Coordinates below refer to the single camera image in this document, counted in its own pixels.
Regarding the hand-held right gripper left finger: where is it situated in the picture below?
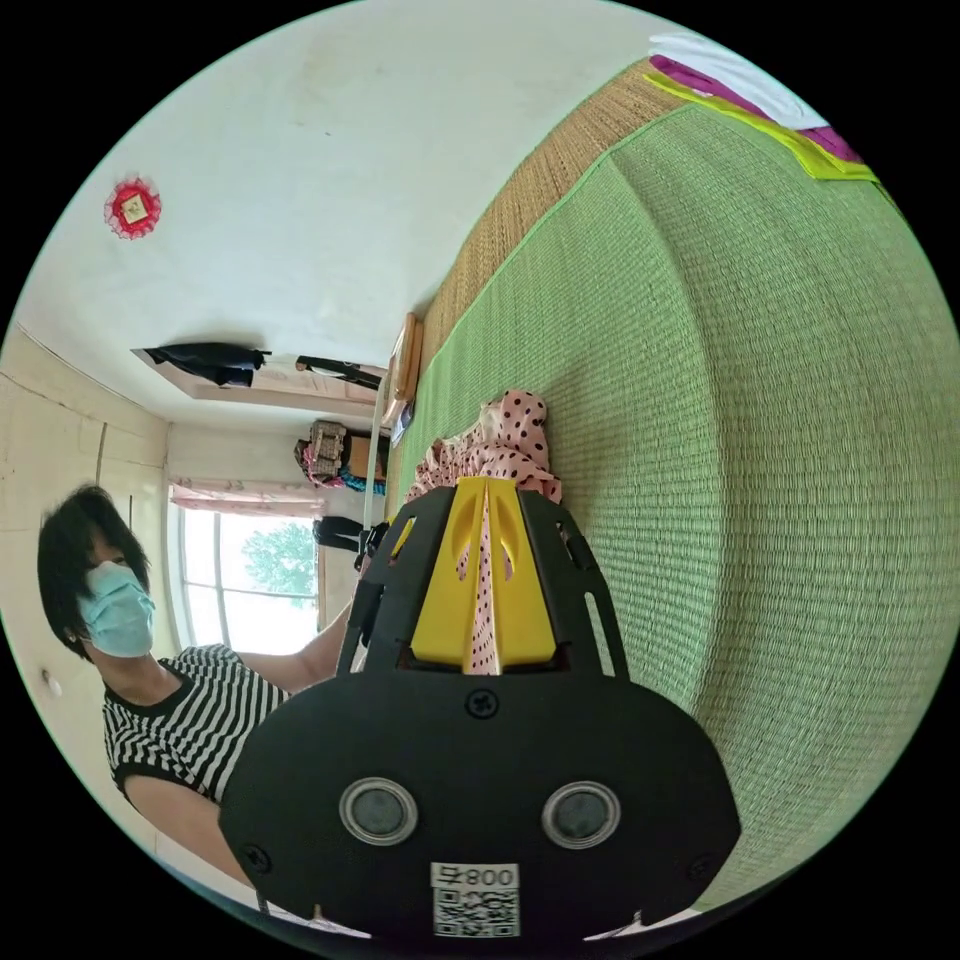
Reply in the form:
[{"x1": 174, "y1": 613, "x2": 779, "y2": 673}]
[{"x1": 410, "y1": 477, "x2": 490, "y2": 666}]

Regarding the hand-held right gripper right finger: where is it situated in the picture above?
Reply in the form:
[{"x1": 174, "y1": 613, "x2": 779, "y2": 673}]
[{"x1": 487, "y1": 477, "x2": 561, "y2": 664}]

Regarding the pink polka dot short sleeve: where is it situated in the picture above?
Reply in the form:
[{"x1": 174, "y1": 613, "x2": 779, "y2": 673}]
[{"x1": 404, "y1": 388, "x2": 564, "y2": 676}]

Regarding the person's left forearm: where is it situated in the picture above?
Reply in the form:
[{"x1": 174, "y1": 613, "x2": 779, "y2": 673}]
[{"x1": 243, "y1": 596, "x2": 360, "y2": 696}]

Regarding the shelf with bags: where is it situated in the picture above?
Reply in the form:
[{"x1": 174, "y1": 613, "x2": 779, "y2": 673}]
[{"x1": 292, "y1": 418, "x2": 393, "y2": 498}]

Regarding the window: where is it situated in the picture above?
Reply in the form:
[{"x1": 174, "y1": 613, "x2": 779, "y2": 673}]
[{"x1": 166, "y1": 503, "x2": 325, "y2": 655}]

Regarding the pink curtain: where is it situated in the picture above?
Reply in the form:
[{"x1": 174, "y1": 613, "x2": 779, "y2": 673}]
[{"x1": 167, "y1": 482, "x2": 327, "y2": 520}]

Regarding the person's body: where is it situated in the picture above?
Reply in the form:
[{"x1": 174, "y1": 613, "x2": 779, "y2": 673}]
[{"x1": 37, "y1": 483, "x2": 301, "y2": 888}]

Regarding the black hanging garment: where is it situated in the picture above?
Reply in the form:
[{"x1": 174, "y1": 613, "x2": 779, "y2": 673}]
[{"x1": 131, "y1": 341, "x2": 273, "y2": 391}]

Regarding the bed with green woven mat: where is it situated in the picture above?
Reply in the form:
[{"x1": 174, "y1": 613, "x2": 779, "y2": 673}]
[{"x1": 383, "y1": 56, "x2": 955, "y2": 913}]

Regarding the pile of clothes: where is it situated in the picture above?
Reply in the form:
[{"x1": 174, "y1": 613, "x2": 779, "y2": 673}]
[{"x1": 646, "y1": 32, "x2": 880, "y2": 183}]

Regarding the wooden frame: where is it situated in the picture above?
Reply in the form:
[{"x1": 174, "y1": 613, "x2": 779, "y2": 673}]
[{"x1": 383, "y1": 310, "x2": 427, "y2": 410}]

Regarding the red round wall ornament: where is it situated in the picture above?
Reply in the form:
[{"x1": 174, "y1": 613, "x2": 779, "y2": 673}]
[{"x1": 104, "y1": 173, "x2": 163, "y2": 242}]

